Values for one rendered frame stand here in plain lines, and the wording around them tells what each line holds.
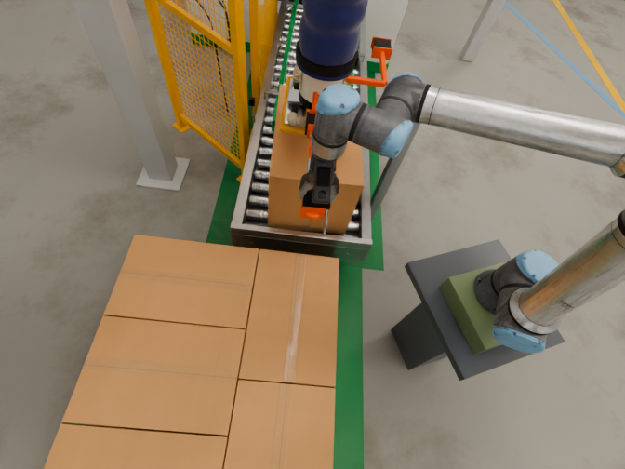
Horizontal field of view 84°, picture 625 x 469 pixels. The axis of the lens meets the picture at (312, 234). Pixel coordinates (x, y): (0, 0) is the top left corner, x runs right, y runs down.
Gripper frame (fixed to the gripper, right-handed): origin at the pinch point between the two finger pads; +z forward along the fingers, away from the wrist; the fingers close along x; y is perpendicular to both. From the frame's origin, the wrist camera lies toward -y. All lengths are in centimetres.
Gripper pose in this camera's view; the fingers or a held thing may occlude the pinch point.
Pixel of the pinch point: (316, 200)
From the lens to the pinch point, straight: 107.1
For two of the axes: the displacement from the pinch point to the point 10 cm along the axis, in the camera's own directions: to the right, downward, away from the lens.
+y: 0.7, -8.5, 5.2
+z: -1.3, 5.1, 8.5
